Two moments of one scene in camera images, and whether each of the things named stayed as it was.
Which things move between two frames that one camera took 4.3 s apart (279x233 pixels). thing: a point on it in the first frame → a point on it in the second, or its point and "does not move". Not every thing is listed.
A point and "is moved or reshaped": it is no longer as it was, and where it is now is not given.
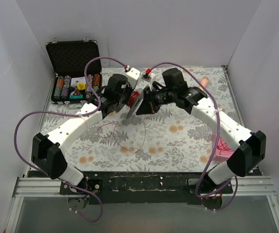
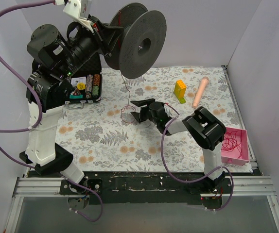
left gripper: x=119 y=103 → x=103 y=39
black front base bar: x=141 y=188 does not move
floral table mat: x=178 y=140 does not move
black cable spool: x=134 y=101 → x=144 y=32
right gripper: x=148 y=101 → x=145 y=112
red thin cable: x=117 y=122 is moved or reshaped
